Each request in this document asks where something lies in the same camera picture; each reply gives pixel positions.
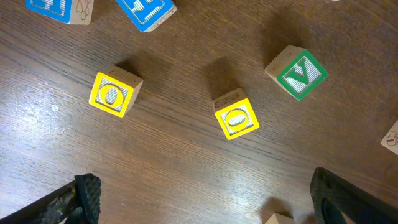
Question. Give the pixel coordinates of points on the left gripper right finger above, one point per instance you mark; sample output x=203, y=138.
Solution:
x=334, y=198

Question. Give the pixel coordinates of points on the blue H block left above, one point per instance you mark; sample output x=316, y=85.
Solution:
x=76, y=12

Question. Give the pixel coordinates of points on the green V block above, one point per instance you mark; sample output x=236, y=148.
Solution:
x=297, y=71

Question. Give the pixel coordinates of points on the red I block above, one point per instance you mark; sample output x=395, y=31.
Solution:
x=390, y=140

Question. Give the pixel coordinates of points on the yellow o block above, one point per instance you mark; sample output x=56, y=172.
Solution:
x=235, y=114
x=115, y=91

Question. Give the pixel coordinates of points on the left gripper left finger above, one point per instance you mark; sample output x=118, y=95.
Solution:
x=75, y=202

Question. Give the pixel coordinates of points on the yellow O block far left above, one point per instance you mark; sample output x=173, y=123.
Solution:
x=115, y=91

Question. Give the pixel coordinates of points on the blue H block tilted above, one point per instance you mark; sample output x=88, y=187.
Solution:
x=147, y=15

